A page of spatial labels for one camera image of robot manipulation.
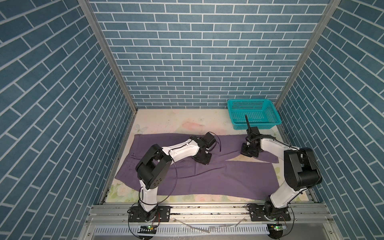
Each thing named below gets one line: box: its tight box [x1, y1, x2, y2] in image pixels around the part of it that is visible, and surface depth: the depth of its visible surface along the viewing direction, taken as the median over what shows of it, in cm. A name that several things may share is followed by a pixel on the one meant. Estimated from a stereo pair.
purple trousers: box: [115, 133, 281, 192], surface depth 87 cm
